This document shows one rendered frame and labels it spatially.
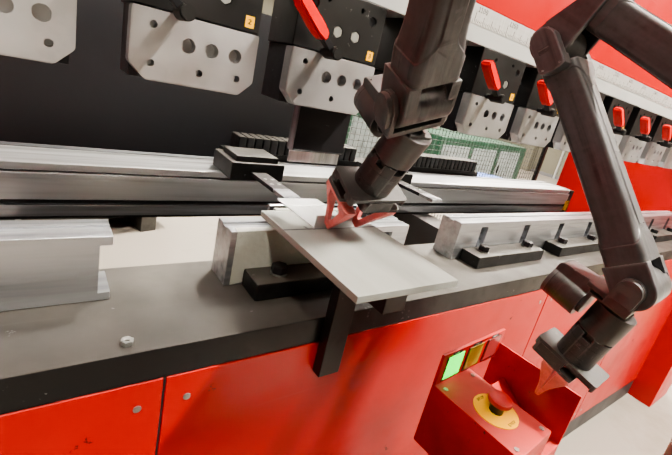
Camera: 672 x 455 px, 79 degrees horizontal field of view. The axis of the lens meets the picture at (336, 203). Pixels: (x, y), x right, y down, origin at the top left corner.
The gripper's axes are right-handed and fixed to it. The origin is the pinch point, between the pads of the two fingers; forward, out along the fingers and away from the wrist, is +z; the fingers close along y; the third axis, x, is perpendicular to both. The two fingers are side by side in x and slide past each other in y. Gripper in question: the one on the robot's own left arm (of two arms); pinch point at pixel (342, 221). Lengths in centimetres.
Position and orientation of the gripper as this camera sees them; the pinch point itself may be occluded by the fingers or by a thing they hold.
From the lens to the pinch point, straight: 64.8
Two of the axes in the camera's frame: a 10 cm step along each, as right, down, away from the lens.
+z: -4.5, 6.3, 6.3
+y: -8.1, 0.1, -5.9
